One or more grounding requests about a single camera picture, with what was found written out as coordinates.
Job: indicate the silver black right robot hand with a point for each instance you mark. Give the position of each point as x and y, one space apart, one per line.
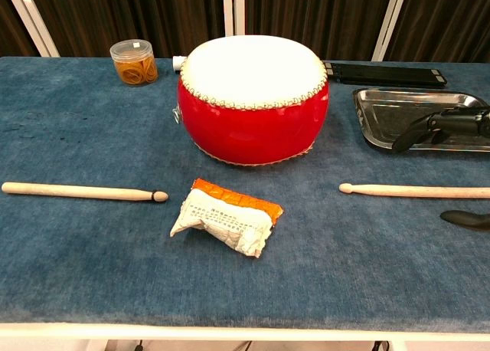
459 121

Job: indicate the plain wooden drumstick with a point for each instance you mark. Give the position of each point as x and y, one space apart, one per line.
402 190

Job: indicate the wooden drumstick with black band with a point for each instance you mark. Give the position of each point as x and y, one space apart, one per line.
76 191

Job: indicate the steel rectangular tray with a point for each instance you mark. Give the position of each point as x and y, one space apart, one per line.
383 113

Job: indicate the black flat folded stand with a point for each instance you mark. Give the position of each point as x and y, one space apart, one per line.
383 75

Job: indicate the red drum with white head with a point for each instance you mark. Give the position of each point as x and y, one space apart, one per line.
252 121

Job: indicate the white orange crumpled packet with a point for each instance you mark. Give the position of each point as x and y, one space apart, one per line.
226 220

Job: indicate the clear jar of rubber bands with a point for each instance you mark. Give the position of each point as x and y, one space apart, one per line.
134 67

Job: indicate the blue table cloth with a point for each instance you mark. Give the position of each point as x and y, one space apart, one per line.
95 251

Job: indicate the white frame post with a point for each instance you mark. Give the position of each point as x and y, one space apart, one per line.
34 25
233 10
390 21

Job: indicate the white table frame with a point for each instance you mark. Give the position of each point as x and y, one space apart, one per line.
229 333

